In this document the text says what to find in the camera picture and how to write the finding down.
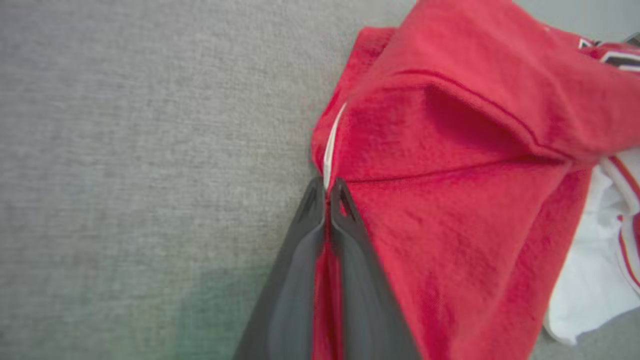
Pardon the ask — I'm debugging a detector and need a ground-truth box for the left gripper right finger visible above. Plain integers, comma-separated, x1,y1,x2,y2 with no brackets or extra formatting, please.
329,177,421,360

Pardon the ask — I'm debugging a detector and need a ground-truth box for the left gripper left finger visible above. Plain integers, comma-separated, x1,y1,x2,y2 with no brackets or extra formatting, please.
233,175,327,360

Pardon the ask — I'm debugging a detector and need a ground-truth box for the red white basketball jersey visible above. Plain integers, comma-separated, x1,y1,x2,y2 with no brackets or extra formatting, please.
310,0,640,360

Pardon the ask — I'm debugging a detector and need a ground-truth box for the grey fabric sofa cushion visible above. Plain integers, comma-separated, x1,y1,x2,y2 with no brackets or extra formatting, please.
0,0,640,360

